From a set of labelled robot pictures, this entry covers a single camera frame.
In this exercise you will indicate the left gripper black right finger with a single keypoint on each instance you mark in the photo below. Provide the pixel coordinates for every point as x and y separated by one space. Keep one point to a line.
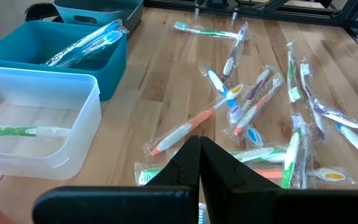
225 186

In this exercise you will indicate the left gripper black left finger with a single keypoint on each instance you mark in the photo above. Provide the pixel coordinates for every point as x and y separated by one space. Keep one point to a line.
179 174

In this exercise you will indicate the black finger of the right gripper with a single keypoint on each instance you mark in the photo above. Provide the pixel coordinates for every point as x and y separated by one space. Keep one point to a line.
198 8
235 18

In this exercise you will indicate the dark slate plastic bin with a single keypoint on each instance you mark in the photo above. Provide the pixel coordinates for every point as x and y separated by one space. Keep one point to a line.
104 17

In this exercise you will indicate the clear plastic bin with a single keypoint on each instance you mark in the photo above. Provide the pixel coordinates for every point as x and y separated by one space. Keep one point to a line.
89 124

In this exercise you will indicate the teal plastic bin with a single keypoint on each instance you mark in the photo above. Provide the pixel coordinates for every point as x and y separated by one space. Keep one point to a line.
110 81

